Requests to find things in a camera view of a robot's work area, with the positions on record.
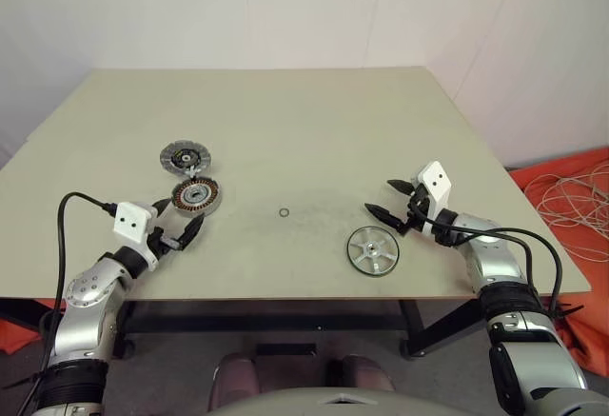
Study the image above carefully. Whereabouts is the black metal table frame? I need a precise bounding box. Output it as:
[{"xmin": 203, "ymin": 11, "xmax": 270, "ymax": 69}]
[{"xmin": 0, "ymin": 298, "xmax": 482, "ymax": 358}]

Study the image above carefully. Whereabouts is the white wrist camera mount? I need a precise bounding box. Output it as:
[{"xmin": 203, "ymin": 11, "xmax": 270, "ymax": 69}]
[
  {"xmin": 409, "ymin": 160, "xmax": 453, "ymax": 237},
  {"xmin": 112, "ymin": 201, "xmax": 161, "ymax": 273}
]

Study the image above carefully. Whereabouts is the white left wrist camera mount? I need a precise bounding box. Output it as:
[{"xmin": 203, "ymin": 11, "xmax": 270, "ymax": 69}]
[{"xmin": 112, "ymin": 201, "xmax": 161, "ymax": 273}]

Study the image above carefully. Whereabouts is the large orange cloth bag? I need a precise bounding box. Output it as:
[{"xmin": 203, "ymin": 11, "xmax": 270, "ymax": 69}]
[{"xmin": 507, "ymin": 146, "xmax": 609, "ymax": 389}]

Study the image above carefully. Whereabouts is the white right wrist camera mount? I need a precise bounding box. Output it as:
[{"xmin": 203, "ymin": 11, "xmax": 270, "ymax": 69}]
[{"xmin": 409, "ymin": 160, "xmax": 453, "ymax": 237}]

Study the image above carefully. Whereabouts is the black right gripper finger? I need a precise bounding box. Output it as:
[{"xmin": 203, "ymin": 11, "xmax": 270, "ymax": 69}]
[
  {"xmin": 363, "ymin": 202, "xmax": 405, "ymax": 230},
  {"xmin": 385, "ymin": 178, "xmax": 415, "ymax": 196}
]

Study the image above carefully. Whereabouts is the tangled white cable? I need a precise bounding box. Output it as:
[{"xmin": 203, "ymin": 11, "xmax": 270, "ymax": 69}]
[{"xmin": 521, "ymin": 157, "xmax": 609, "ymax": 237}]

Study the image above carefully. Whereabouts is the copper wound stator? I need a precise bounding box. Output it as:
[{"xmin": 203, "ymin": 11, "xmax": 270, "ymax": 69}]
[{"xmin": 170, "ymin": 175, "xmax": 224, "ymax": 219}]

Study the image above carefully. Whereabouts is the dark maroon rounded shape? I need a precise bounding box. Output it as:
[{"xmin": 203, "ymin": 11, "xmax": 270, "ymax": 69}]
[
  {"xmin": 207, "ymin": 350, "xmax": 262, "ymax": 413},
  {"xmin": 326, "ymin": 353, "xmax": 397, "ymax": 394}
]

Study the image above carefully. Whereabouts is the small orange cloth bag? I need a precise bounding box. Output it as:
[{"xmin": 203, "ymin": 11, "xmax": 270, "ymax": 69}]
[{"xmin": 0, "ymin": 298, "xmax": 64, "ymax": 355}]

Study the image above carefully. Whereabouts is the silver spoked rotor disc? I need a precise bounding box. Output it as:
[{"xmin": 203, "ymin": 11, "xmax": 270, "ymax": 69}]
[{"xmin": 345, "ymin": 226, "xmax": 401, "ymax": 278}]

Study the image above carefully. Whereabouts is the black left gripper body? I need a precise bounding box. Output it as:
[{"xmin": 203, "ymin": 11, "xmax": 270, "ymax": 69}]
[{"xmin": 146, "ymin": 215, "xmax": 185, "ymax": 259}]

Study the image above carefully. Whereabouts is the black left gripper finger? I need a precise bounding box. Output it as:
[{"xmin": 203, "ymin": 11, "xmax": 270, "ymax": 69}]
[
  {"xmin": 176, "ymin": 215, "xmax": 206, "ymax": 248},
  {"xmin": 151, "ymin": 198, "xmax": 175, "ymax": 220}
]

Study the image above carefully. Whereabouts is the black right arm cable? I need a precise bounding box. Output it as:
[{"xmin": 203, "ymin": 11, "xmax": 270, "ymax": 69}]
[{"xmin": 427, "ymin": 223, "xmax": 567, "ymax": 317}]

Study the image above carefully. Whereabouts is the grey robot torso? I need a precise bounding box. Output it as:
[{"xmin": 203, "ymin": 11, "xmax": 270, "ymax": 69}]
[{"xmin": 203, "ymin": 386, "xmax": 432, "ymax": 416}]

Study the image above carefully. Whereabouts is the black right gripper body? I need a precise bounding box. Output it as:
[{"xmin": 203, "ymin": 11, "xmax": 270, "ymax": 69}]
[{"xmin": 397, "ymin": 182, "xmax": 432, "ymax": 237}]

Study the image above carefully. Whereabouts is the black flat floor box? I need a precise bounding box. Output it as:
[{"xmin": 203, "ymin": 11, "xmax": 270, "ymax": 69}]
[{"xmin": 255, "ymin": 342, "xmax": 319, "ymax": 357}]

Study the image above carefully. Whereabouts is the dark round housing cover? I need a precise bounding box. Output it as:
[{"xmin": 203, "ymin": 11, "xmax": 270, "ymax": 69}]
[{"xmin": 158, "ymin": 139, "xmax": 214, "ymax": 177}]

